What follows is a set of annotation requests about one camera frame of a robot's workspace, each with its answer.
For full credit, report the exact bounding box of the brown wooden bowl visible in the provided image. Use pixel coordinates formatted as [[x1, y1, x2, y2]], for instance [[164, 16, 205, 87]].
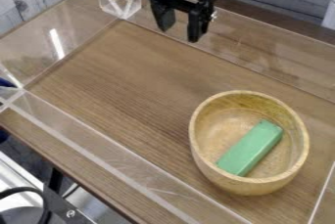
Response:
[[189, 90, 310, 196]]

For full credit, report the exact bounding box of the green rectangular block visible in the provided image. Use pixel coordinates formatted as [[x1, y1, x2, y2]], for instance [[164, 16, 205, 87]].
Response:
[[216, 120, 284, 176]]

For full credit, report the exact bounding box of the blue object at edge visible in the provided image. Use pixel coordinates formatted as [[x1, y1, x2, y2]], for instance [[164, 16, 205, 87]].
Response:
[[0, 77, 16, 88]]

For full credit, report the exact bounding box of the black table leg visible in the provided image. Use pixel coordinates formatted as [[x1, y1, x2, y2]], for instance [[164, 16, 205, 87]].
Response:
[[48, 168, 64, 194]]

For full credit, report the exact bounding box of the black cable loop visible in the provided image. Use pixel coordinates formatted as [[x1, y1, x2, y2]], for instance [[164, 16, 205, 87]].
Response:
[[0, 186, 51, 224]]

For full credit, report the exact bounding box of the black metal bracket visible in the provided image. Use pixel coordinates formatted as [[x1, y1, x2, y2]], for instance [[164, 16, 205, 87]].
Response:
[[43, 188, 97, 224]]

